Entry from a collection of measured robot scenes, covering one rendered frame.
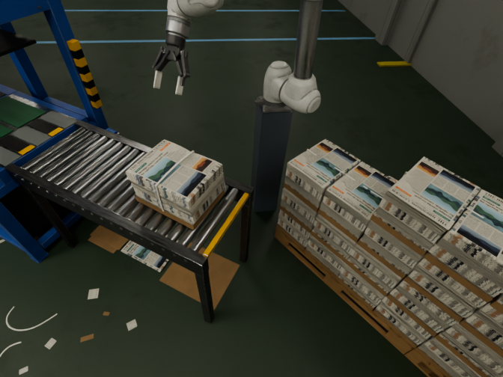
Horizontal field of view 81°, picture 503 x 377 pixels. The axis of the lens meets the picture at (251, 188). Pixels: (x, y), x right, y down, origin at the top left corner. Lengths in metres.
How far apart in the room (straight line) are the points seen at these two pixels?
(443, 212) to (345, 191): 0.50
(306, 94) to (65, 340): 2.07
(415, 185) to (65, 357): 2.18
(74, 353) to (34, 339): 0.28
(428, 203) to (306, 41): 0.94
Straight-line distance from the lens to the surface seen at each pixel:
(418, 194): 1.53
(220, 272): 2.28
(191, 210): 1.38
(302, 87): 1.68
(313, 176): 1.76
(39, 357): 2.39
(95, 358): 2.25
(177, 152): 1.56
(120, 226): 1.62
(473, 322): 1.79
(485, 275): 1.57
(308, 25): 1.57
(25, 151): 2.28
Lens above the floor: 2.04
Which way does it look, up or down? 48 degrees down
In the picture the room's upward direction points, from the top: 4 degrees clockwise
